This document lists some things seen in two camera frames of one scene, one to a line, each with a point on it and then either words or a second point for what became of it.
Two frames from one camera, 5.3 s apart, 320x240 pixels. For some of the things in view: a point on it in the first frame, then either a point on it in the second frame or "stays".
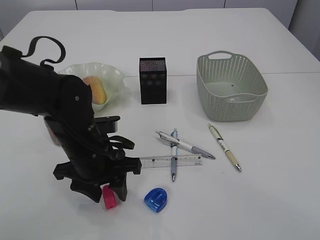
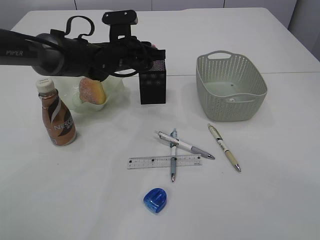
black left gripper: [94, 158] to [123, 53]
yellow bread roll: [98, 91] stays
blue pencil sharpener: [156, 199] stays
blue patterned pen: [174, 156] stays
